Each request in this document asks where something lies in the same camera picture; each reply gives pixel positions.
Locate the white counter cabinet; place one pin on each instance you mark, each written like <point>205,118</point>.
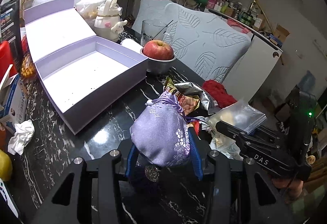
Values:
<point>240,61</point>

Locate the yellow lemon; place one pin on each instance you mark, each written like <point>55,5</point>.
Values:
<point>5,166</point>

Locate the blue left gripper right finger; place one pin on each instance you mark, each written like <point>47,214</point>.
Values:
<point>194,155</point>

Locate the colourful snack wrapper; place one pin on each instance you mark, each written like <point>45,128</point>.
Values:
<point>188,103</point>

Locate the blue white medicine box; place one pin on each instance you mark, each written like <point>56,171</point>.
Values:
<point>13,100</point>

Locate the crumpled white tissue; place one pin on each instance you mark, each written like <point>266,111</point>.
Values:
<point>23,135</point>

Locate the red apple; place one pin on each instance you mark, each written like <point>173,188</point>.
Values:
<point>159,50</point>

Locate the light blue leaf cushion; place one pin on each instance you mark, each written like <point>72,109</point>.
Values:
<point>203,41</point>

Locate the glass cup with straw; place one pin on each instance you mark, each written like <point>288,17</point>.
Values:
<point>154,30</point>

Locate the black printed pouch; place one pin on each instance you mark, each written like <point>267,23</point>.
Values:
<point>10,30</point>

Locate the red knitted yarn item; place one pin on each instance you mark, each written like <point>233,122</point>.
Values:
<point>219,93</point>

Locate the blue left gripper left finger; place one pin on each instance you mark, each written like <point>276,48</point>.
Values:
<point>131,161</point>

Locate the white cartoon water bottle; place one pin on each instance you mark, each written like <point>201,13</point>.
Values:
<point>108,23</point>

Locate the metal bowl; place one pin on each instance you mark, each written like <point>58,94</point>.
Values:
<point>158,67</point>

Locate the clear zip bag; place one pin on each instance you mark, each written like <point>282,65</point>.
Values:
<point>240,115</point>

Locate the lavender gift box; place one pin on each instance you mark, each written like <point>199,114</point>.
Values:
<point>81,73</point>

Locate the plastic bag with food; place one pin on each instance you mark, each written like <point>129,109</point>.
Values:
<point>88,10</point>

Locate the red canister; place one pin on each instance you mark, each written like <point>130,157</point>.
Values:
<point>6,60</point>

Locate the silver foil bag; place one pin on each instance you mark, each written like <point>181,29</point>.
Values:
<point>207,102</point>

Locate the purple silk drawstring pouch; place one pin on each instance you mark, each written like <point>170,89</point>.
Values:
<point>160,133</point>

